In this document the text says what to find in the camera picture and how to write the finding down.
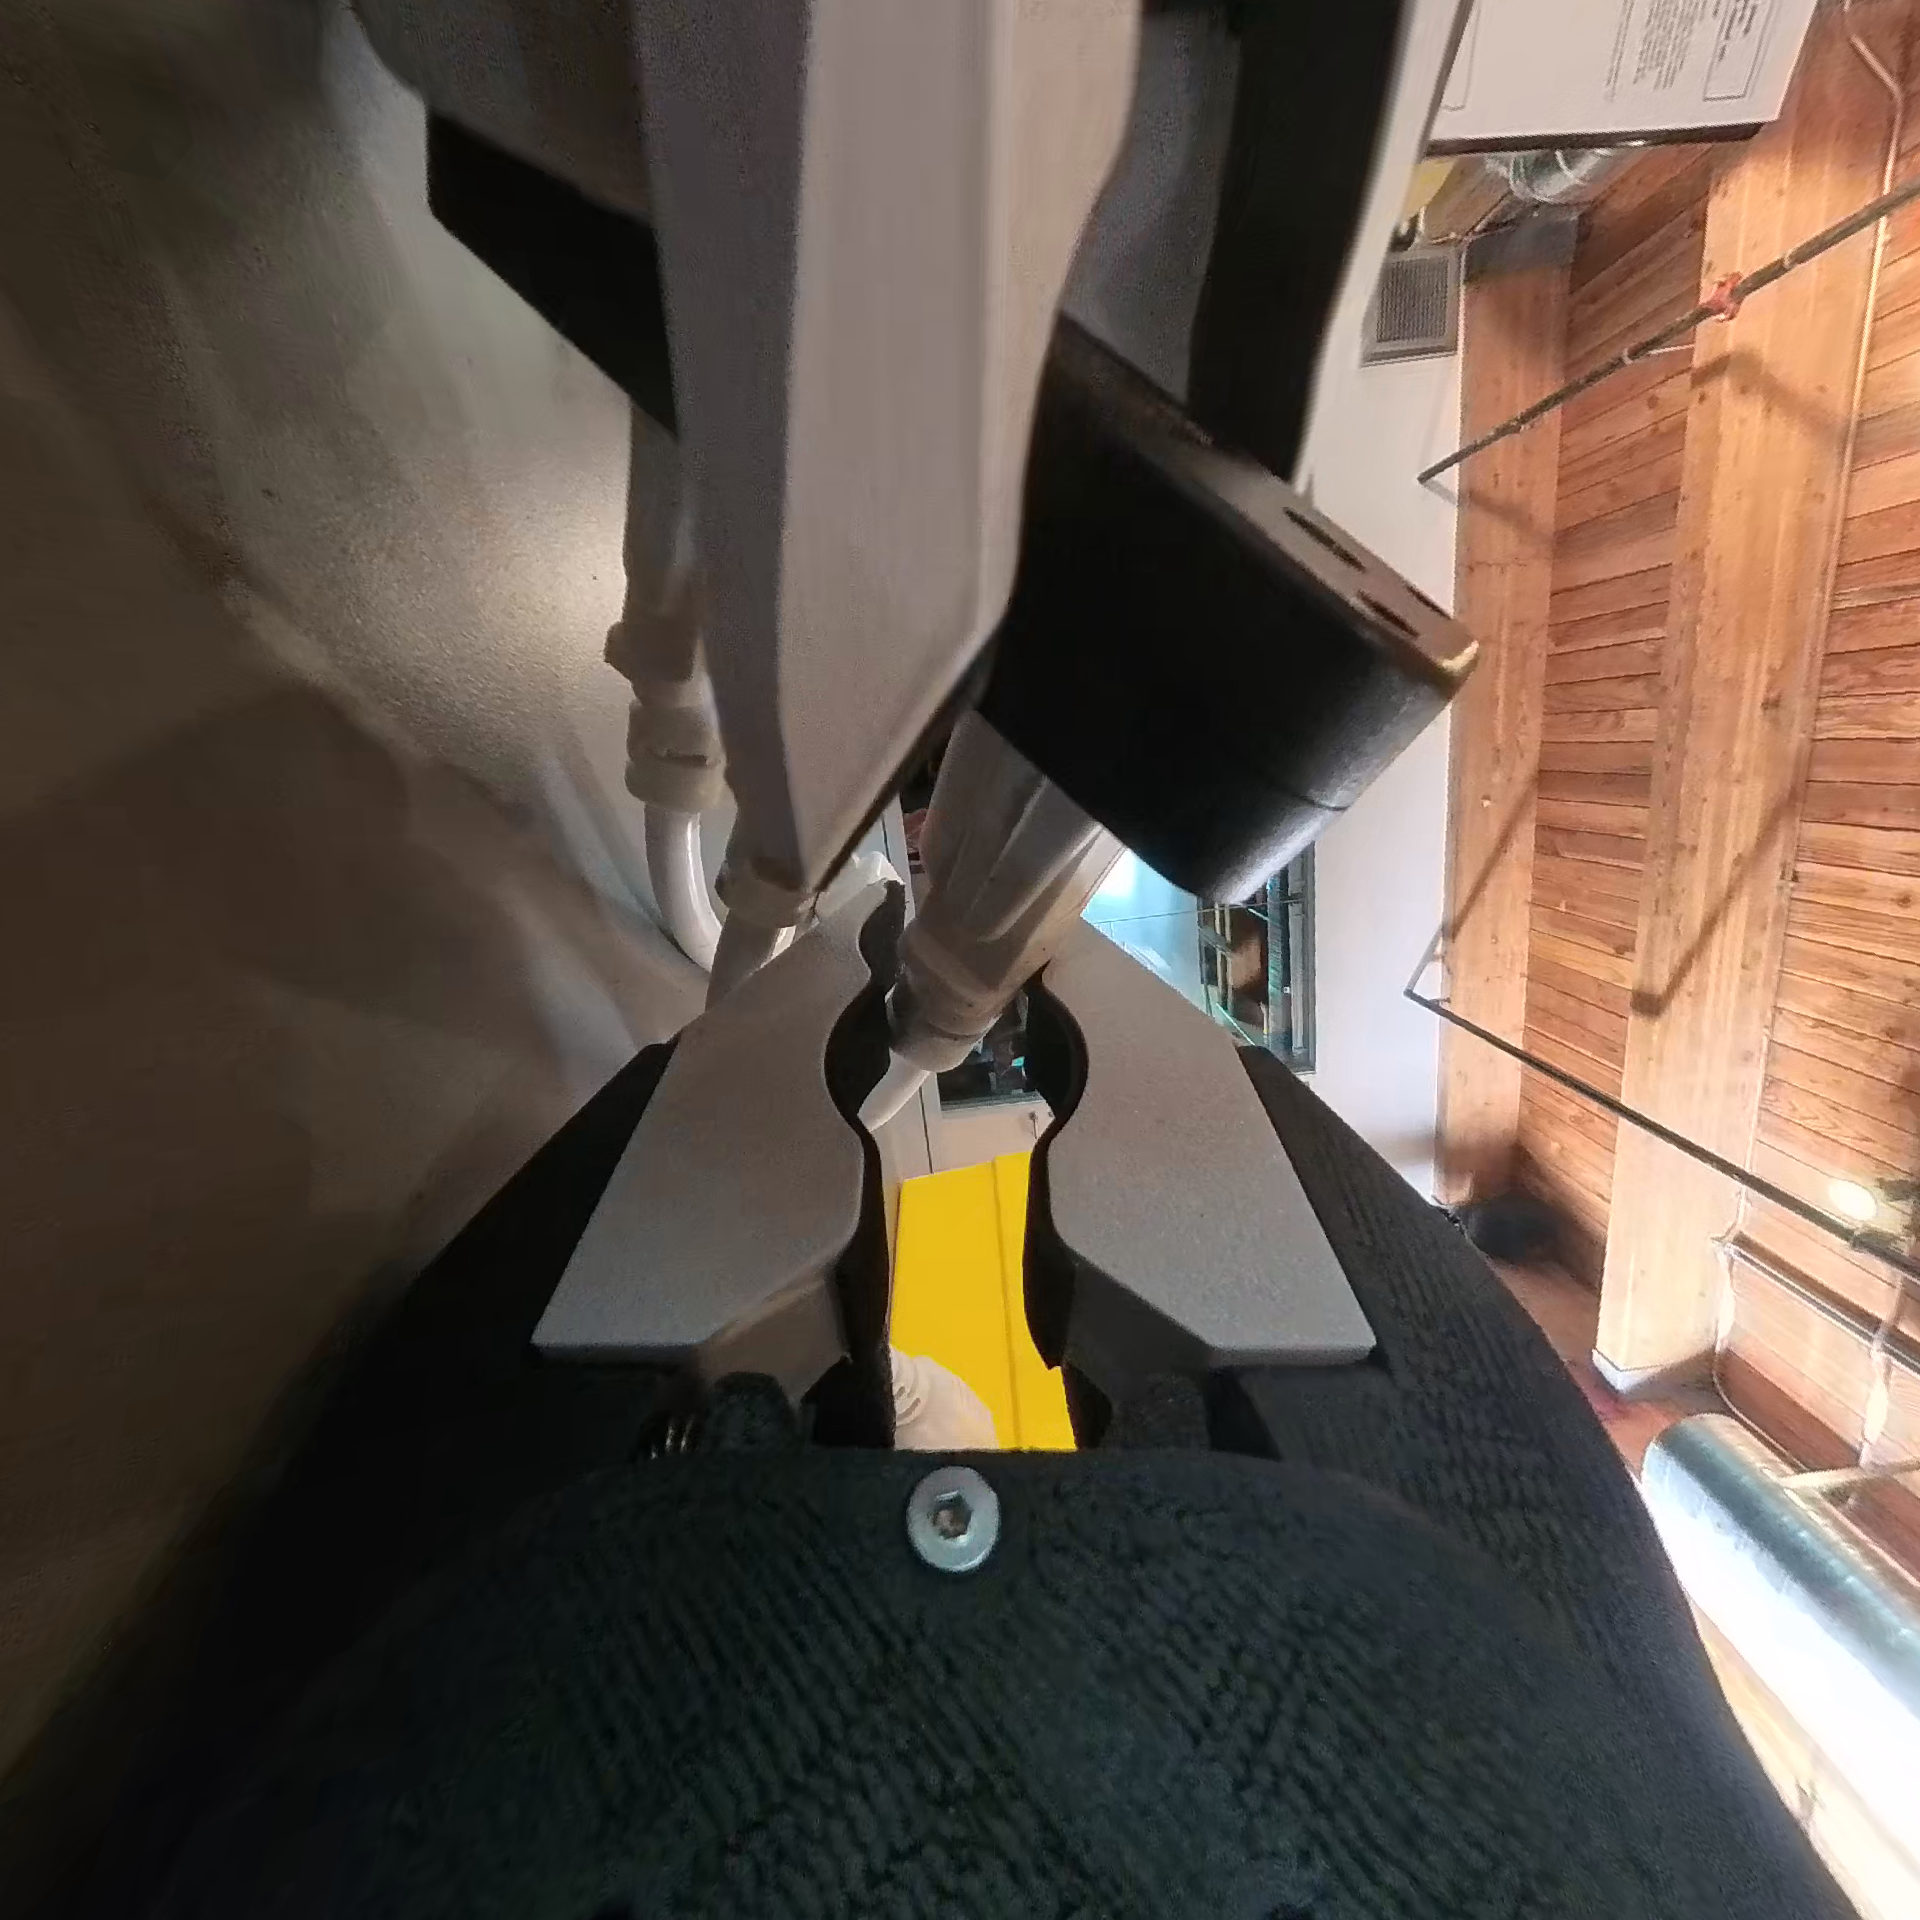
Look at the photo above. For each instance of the silver round duct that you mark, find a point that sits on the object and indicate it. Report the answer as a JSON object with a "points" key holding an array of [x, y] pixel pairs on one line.
{"points": [[1787, 1545]]}

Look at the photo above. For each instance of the silver flexible duct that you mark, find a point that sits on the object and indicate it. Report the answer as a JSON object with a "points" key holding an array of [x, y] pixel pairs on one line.
{"points": [[1545, 172]]}

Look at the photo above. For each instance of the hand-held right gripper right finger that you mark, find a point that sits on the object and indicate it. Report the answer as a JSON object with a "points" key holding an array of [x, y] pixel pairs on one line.
{"points": [[1200, 1201]]}

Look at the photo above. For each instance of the yellow plastic bin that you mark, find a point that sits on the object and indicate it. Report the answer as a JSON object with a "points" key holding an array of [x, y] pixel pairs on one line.
{"points": [[974, 1276]]}

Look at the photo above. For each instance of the black power strip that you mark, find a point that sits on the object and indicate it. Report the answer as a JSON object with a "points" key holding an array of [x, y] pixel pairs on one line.
{"points": [[1200, 675]]}

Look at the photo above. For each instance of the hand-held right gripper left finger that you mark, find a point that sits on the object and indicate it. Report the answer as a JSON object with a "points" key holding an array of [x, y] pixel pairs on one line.
{"points": [[721, 1201]]}

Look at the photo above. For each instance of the glass partition window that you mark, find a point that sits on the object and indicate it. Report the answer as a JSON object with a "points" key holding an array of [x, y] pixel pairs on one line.
{"points": [[1148, 907]]}

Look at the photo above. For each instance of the black ceiling pipe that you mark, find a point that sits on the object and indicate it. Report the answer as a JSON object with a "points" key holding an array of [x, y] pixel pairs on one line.
{"points": [[1725, 293], [1651, 1113]]}

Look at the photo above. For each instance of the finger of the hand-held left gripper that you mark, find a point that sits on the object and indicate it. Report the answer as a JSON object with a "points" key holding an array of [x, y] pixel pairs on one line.
{"points": [[1349, 181], [855, 376]]}

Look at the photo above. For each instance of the wall air vent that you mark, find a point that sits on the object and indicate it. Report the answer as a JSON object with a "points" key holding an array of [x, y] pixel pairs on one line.
{"points": [[1412, 306]]}

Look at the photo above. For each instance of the white instruction sheet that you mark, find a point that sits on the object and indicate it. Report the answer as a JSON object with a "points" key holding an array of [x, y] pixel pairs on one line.
{"points": [[1621, 60]]}

